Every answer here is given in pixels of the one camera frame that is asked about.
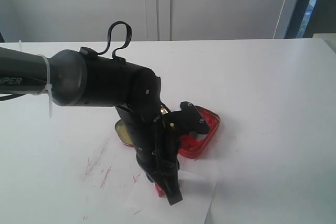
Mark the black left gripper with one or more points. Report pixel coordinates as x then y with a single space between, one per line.
156 146

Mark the red stamp block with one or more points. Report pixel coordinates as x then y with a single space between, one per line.
159 190

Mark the red ink pad tin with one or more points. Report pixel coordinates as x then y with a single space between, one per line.
192 147

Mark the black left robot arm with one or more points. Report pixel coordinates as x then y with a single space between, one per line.
82 78

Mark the white paper sheet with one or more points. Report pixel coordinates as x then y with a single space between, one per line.
148 207

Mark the gold tin lid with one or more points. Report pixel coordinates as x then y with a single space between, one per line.
121 130

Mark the white zip tie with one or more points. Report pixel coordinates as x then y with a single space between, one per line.
30 65

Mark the white cabinet doors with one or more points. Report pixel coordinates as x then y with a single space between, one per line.
151 20

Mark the beige side table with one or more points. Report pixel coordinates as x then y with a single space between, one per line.
328 38

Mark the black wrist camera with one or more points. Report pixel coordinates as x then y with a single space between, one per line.
188 119

